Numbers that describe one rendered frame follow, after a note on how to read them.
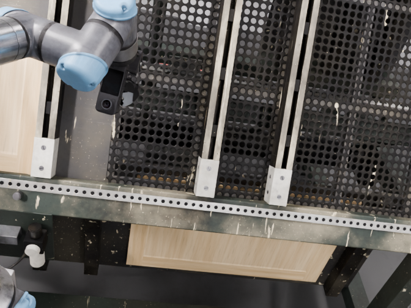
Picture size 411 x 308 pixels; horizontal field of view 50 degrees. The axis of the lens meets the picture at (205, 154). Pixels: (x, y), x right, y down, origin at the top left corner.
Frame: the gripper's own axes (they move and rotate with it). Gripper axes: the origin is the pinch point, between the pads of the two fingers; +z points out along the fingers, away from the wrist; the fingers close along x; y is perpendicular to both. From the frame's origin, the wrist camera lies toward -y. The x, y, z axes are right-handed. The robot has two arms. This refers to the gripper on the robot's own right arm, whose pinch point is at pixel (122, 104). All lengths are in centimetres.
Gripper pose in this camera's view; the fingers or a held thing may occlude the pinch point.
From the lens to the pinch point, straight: 111.0
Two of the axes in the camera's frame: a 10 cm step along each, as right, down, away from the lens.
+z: -1.2, 3.9, 9.1
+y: 1.8, -9.0, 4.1
